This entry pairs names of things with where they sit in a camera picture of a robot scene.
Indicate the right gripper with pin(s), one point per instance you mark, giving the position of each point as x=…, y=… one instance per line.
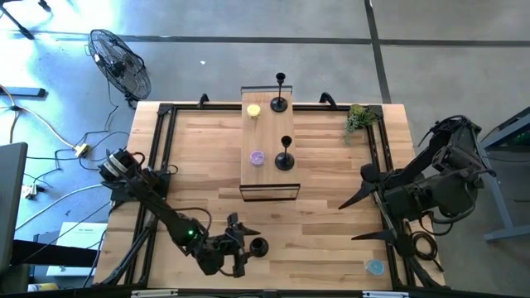
x=408, y=200

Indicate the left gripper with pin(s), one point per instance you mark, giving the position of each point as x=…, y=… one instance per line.
x=219, y=254

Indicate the black metal candlestick holder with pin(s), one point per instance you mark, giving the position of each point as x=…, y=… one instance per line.
x=279, y=104
x=258, y=247
x=285, y=161

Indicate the purple candle jar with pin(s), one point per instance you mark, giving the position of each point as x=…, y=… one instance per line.
x=257, y=158

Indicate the yellow candle jar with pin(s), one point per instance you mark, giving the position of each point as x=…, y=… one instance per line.
x=253, y=110

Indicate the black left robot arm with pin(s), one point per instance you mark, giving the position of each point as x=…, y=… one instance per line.
x=161, y=209

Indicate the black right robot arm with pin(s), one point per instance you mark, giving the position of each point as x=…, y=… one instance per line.
x=455, y=157

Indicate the blue candle jar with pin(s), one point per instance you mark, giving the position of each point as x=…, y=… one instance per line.
x=375, y=267

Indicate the artificial green potted plant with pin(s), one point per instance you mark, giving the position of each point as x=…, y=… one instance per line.
x=360, y=117

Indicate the white cardboard box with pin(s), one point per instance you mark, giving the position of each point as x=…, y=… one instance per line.
x=85, y=236

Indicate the yellow white power strip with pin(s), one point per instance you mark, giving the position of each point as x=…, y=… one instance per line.
x=83, y=150

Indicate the yellow object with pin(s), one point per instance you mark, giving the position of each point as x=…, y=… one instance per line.
x=43, y=287

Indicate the black floor fan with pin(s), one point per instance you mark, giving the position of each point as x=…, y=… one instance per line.
x=120, y=66

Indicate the white power plug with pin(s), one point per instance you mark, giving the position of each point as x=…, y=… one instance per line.
x=30, y=191

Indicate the grey panel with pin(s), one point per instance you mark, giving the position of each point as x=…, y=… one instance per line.
x=12, y=198

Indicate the black floor bar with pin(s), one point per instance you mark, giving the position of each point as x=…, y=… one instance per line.
x=25, y=92

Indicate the black tripod leg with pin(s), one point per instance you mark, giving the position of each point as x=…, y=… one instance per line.
x=25, y=32

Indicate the wooden shelf black metal frame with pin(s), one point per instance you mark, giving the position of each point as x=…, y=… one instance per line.
x=267, y=132

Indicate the grey metal desk frame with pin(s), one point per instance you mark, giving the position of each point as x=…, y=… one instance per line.
x=497, y=188

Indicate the black table frame rails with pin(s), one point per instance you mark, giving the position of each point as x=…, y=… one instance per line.
x=207, y=107

